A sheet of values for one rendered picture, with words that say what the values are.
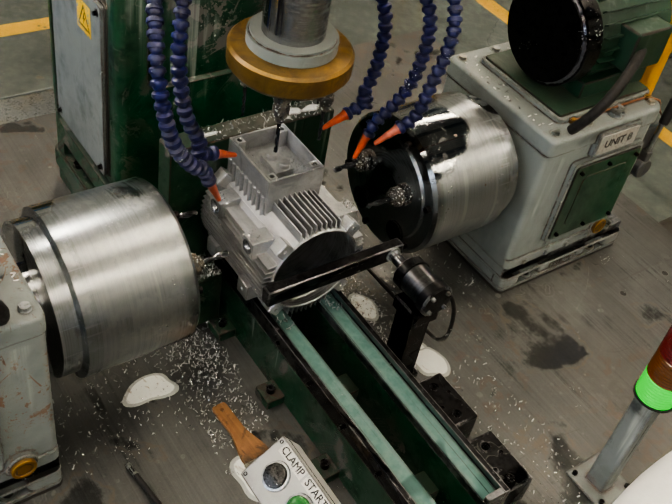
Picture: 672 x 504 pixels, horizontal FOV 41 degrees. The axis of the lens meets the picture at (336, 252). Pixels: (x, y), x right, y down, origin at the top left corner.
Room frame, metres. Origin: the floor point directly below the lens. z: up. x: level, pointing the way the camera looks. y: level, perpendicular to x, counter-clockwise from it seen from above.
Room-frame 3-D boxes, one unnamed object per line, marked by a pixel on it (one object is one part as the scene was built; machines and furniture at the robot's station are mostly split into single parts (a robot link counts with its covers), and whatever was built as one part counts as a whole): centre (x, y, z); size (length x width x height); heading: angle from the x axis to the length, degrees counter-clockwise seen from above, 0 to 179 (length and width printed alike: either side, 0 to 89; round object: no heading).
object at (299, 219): (1.08, 0.09, 1.02); 0.20 x 0.19 x 0.19; 42
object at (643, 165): (1.50, -0.52, 1.07); 0.08 x 0.07 x 0.20; 42
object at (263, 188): (1.11, 0.12, 1.11); 0.12 x 0.11 x 0.07; 42
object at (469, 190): (1.30, -0.15, 1.04); 0.41 x 0.25 x 0.25; 132
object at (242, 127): (1.20, 0.20, 0.97); 0.30 x 0.11 x 0.34; 132
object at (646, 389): (0.88, -0.49, 1.05); 0.06 x 0.06 x 0.04
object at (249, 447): (0.80, 0.06, 0.80); 0.21 x 0.05 x 0.01; 45
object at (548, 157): (1.48, -0.35, 0.99); 0.35 x 0.31 x 0.37; 132
